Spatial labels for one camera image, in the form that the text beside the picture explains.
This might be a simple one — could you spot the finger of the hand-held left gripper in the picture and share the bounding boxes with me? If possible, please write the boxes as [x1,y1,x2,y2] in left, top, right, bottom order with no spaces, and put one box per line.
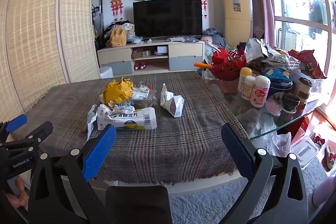
[5,121,53,151]
[0,114,28,143]

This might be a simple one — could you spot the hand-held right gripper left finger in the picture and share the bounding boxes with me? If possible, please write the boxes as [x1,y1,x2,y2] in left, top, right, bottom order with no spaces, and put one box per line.
[28,124,117,224]

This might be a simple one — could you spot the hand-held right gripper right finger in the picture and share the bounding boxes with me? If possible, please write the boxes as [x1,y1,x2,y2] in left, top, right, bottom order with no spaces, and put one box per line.
[221,123,309,224]

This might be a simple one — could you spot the white tissue packet wrapper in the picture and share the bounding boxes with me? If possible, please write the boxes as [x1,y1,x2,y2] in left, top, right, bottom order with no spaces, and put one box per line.
[97,106,157,131]

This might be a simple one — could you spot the yellow paper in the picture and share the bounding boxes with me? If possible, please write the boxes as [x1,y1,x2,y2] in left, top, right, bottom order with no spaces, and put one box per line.
[102,77,135,106]

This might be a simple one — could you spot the black trash bin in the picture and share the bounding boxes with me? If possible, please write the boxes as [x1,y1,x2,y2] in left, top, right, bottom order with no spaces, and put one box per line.
[106,185,172,224]

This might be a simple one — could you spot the clear plastic wrapper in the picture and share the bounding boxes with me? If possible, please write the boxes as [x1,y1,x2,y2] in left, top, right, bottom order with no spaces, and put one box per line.
[130,84,159,110]

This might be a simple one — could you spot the white carton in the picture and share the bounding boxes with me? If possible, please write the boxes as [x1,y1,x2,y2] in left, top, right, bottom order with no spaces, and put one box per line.
[160,84,185,118]

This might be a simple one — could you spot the person's left hand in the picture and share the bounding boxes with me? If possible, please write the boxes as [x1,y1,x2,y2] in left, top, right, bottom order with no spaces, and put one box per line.
[5,176,30,211]

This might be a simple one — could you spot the clear plastic bag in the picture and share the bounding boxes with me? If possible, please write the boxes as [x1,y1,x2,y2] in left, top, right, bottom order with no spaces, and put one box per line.
[247,111,292,159]

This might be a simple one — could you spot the pink hairbrush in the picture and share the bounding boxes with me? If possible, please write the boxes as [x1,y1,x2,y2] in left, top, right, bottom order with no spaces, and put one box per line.
[265,99,282,117]

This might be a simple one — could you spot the white bottle pink label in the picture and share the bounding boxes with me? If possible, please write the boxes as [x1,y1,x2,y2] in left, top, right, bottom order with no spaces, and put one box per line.
[250,76,271,108]

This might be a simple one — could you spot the grey shaggy rug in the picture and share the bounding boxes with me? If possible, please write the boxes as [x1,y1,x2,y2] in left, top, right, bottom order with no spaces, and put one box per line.
[168,156,328,224]

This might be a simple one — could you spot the small white bottle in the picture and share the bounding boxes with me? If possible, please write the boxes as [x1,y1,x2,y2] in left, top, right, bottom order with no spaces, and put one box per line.
[241,76,256,101]

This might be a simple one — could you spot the grey plaid tablecloth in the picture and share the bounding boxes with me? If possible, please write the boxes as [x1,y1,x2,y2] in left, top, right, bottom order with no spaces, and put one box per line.
[14,71,248,186]

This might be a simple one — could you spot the clear storage box white lid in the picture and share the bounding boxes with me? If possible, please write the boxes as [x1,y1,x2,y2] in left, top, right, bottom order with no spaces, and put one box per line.
[290,135,319,169]

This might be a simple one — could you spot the dark cup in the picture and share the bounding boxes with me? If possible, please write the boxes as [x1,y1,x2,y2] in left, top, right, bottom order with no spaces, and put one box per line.
[281,93,300,114]

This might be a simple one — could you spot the yellow-capped white bottle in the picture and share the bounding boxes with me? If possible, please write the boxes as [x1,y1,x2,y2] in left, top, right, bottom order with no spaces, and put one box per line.
[238,67,253,93]

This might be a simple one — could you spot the dark blue round tin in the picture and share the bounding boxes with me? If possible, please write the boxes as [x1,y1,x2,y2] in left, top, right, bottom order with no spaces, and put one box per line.
[268,80,293,96]

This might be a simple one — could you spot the red plastic basket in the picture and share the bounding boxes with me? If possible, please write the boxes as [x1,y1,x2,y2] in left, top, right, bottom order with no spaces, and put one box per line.
[209,48,248,81]

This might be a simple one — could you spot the blue snack bag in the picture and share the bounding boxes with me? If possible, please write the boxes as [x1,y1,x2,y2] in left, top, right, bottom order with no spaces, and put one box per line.
[262,67,293,83]

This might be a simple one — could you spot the brown paper cup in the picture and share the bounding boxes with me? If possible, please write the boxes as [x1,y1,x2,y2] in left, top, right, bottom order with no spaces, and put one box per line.
[294,77,313,101]

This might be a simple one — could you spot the woven folding screen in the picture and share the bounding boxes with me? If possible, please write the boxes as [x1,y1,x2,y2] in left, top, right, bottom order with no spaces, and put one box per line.
[0,0,101,135]

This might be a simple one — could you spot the silver foil bag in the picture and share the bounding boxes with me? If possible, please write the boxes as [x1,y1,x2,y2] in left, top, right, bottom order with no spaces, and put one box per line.
[244,38,269,62]

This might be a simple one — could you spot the small cardboard box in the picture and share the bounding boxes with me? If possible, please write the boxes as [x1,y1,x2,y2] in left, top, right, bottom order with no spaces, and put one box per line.
[131,50,152,60]

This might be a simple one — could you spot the beige and grey TV stand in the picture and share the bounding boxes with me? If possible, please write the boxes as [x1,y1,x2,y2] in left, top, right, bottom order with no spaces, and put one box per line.
[97,40,206,76]

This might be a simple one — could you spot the pile of clothes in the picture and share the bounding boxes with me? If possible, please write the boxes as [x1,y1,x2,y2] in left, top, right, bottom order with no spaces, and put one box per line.
[203,28,227,47]

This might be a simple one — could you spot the red snack bag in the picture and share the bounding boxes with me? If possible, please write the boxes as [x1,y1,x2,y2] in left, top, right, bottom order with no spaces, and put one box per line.
[288,49,327,79]

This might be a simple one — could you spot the yellow plush backpack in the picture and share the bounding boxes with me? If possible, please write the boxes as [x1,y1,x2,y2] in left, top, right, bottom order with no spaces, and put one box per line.
[109,27,127,47]

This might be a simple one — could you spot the cream standing air conditioner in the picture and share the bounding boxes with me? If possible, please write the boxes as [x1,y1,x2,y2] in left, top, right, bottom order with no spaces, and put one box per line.
[220,0,255,48]

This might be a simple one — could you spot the black television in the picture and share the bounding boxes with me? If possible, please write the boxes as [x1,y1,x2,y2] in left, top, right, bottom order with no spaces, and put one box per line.
[133,0,203,39]

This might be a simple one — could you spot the white window frame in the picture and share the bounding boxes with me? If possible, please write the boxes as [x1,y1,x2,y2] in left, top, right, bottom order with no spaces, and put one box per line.
[259,0,336,109]

